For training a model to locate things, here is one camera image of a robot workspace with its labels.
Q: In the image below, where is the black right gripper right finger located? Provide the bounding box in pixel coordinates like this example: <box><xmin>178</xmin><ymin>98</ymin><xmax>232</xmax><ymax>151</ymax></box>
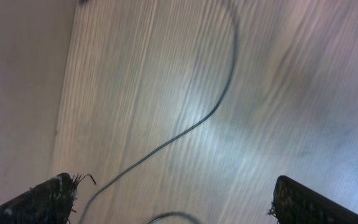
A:
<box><xmin>267</xmin><ymin>175</ymin><xmax>358</xmax><ymax>224</ymax></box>

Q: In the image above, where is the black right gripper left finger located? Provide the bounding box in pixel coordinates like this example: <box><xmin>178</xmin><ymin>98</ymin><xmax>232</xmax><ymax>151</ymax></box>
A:
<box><xmin>0</xmin><ymin>172</ymin><xmax>96</xmax><ymax>224</ymax></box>

